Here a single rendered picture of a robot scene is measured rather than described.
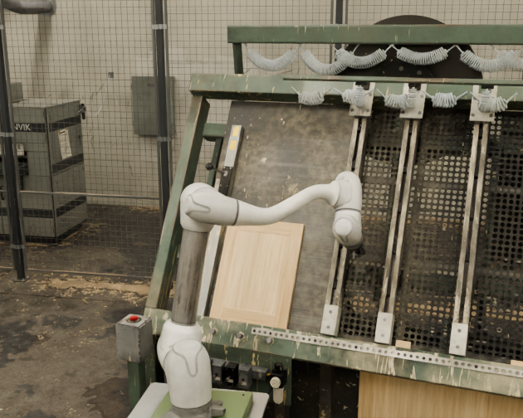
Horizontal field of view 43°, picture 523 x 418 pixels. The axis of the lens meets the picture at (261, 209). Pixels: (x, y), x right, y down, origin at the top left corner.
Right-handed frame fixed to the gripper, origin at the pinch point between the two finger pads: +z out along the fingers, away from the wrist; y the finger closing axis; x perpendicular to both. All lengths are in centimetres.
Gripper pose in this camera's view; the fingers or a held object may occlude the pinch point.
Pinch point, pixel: (360, 250)
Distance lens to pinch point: 293.7
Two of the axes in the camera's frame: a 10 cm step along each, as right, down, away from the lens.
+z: 3.0, 2.9, 9.1
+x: -9.4, -0.9, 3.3
